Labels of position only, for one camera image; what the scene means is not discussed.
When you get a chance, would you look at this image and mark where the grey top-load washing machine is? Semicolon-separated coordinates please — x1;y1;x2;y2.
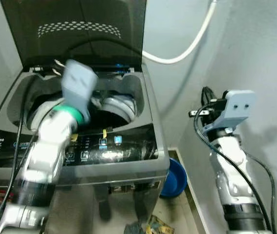
0;63;171;234

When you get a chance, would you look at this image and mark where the blue plastic basin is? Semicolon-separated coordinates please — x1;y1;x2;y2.
160;157;188;198

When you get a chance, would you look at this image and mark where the colourful patterned floor rag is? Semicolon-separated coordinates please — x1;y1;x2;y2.
124;214;176;234

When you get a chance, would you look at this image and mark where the dark tinted washer lid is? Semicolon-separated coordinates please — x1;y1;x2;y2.
0;0;147;74

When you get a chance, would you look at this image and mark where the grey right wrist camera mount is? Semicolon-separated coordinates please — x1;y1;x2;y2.
203;90;256;136

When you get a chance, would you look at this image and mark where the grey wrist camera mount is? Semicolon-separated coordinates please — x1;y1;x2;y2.
60;59;99;122
203;90;256;136

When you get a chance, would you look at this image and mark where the white water hose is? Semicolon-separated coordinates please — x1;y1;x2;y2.
142;0;218;65

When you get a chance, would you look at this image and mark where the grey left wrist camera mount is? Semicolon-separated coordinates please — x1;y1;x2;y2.
60;59;99;122

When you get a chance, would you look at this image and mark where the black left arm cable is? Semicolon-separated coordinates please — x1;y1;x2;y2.
0;77;37;234

